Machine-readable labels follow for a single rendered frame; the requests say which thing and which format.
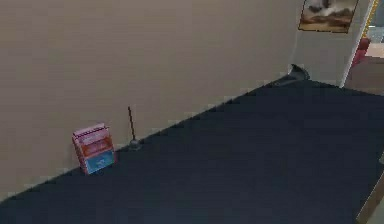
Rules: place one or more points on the framed brown landscape picture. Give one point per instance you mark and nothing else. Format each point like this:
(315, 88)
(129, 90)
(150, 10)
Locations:
(328, 15)

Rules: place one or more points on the pink and blue box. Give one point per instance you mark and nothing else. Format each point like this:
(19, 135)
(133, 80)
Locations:
(94, 150)

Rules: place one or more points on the small dark grey bowl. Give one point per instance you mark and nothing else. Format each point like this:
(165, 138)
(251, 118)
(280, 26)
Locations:
(297, 72)

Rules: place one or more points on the thin dark stick on base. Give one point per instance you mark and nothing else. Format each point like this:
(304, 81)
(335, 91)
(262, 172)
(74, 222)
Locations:
(132, 128)

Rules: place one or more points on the red round object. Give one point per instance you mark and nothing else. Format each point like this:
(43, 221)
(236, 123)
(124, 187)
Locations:
(361, 50)

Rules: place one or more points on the wooden furniture edge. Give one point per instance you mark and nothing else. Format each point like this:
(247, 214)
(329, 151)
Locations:
(372, 200)

